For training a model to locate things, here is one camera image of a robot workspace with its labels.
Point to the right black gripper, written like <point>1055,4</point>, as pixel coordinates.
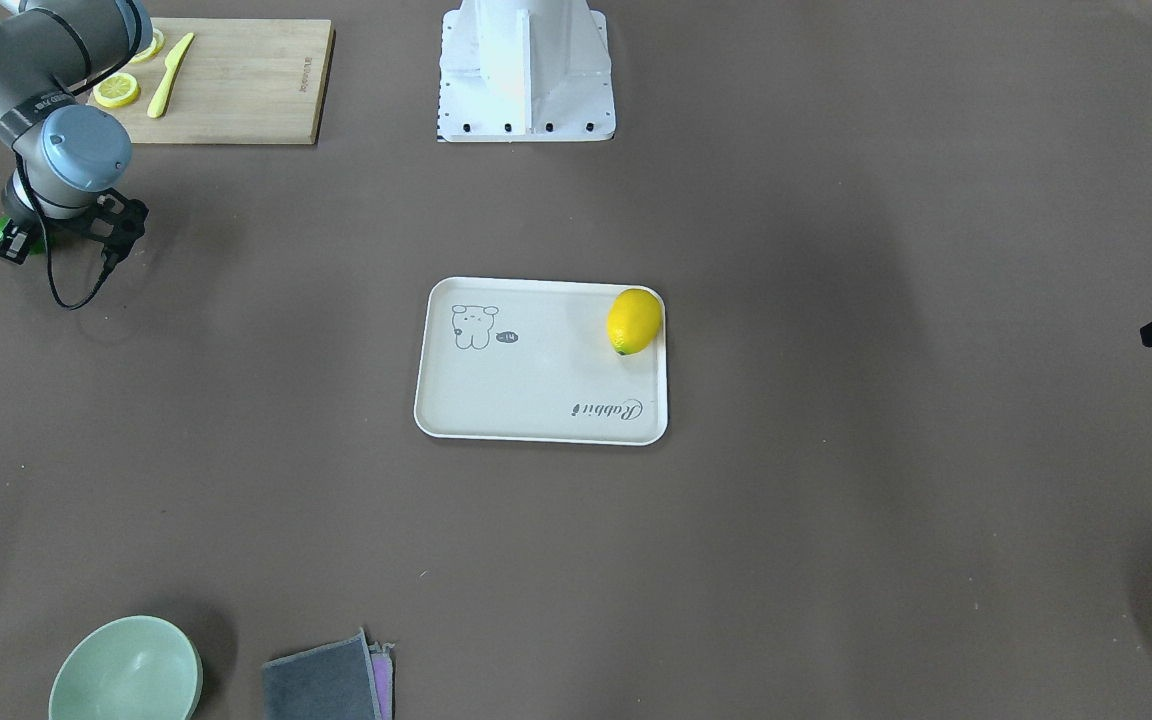
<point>19,241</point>

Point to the green lime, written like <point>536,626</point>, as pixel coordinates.
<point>6,223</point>

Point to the yellow lemon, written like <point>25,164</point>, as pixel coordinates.
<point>634,321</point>

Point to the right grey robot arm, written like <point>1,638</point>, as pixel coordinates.
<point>69,155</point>

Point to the cream rabbit print tray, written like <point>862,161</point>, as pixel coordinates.
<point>530,361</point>

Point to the yellow plastic knife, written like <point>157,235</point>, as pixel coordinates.
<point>163,92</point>

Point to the lemon slice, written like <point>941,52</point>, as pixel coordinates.
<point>118,90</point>
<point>155,44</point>

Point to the wooden cutting board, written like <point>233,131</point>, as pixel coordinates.
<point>241,82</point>

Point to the mint green bowl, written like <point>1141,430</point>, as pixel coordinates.
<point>138,667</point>

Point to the purple cloth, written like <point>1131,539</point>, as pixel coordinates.
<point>382,665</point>

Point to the grey folded cloth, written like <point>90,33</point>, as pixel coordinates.
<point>333,681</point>

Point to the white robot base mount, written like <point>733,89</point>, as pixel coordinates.
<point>525,71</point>

